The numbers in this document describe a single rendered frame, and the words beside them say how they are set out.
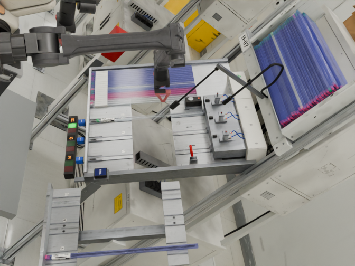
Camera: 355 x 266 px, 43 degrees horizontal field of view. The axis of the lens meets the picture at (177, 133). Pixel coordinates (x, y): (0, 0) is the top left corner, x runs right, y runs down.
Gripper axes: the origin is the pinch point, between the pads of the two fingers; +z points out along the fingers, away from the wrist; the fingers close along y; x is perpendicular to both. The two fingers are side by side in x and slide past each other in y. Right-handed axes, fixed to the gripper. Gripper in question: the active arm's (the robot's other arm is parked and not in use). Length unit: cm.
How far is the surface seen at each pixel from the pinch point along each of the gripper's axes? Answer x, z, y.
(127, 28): 19, 45, 114
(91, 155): 31.8, 12.9, -21.9
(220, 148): -21.8, 8.4, -26.8
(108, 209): 30, 54, -22
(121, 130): 19.3, 14.0, -7.3
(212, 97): -22.6, 8.7, 3.7
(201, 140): -15.5, 14.4, -16.6
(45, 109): 76, 74, 71
